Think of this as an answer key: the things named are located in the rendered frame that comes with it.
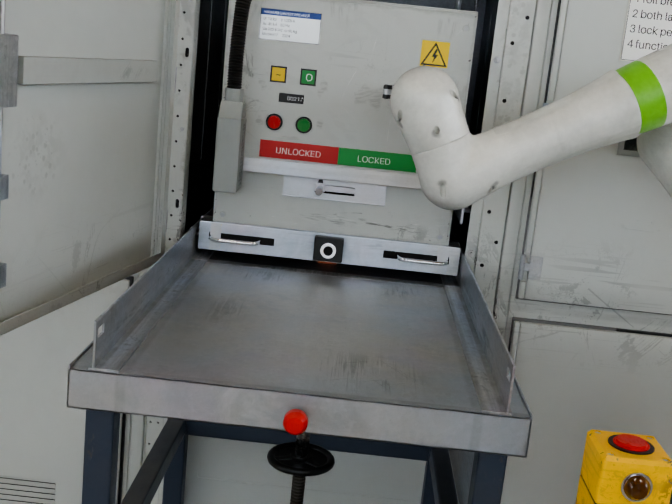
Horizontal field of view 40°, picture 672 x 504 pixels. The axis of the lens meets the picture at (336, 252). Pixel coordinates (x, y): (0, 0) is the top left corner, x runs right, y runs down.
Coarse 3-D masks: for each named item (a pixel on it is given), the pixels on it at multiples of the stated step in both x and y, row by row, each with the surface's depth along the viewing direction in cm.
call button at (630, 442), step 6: (618, 438) 104; (624, 438) 104; (630, 438) 104; (636, 438) 104; (618, 444) 103; (624, 444) 102; (630, 444) 102; (636, 444) 102; (642, 444) 103; (648, 444) 104; (636, 450) 102; (642, 450) 102
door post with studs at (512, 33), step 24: (504, 0) 178; (528, 0) 178; (504, 24) 179; (528, 24) 179; (504, 48) 180; (528, 48) 180; (504, 72) 181; (504, 96) 182; (504, 120) 183; (504, 192) 185; (480, 216) 187; (504, 216) 186; (480, 240) 188; (480, 264) 189; (480, 288) 190
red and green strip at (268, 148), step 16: (272, 144) 190; (288, 144) 189; (304, 144) 189; (304, 160) 190; (320, 160) 190; (336, 160) 190; (352, 160) 190; (368, 160) 189; (384, 160) 189; (400, 160) 189
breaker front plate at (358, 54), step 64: (256, 0) 184; (320, 0) 183; (256, 64) 186; (320, 64) 186; (384, 64) 185; (448, 64) 185; (256, 128) 189; (320, 128) 189; (384, 128) 188; (256, 192) 192; (384, 192) 191
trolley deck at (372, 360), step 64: (192, 320) 151; (256, 320) 154; (320, 320) 158; (384, 320) 162; (448, 320) 166; (128, 384) 125; (192, 384) 124; (256, 384) 126; (320, 384) 128; (384, 384) 130; (448, 384) 133; (448, 448) 125; (512, 448) 124
